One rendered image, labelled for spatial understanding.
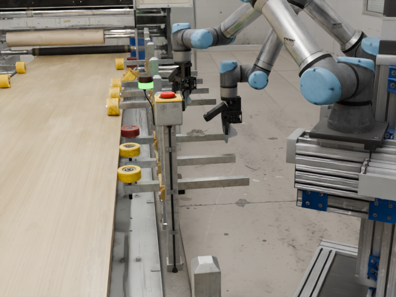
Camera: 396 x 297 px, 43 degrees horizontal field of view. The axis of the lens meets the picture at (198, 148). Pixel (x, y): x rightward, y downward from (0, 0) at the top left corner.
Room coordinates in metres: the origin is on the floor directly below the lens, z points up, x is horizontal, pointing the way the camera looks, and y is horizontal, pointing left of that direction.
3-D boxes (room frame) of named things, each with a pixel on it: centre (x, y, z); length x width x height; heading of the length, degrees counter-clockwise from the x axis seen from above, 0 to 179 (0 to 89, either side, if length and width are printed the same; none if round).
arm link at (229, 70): (2.13, -0.14, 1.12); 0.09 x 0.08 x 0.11; 94
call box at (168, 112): (1.30, 0.08, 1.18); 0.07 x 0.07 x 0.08; 7
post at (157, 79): (2.06, 0.16, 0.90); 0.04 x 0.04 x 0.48; 7
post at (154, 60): (2.30, 0.19, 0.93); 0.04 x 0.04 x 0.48; 7
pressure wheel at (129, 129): (2.08, 0.29, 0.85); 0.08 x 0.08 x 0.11
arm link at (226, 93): (2.13, -0.14, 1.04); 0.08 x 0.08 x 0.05
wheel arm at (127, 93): (2.60, 0.19, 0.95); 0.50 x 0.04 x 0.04; 97
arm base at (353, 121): (1.60, -0.51, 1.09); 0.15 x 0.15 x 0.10
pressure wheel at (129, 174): (1.59, 0.24, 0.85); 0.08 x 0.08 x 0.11
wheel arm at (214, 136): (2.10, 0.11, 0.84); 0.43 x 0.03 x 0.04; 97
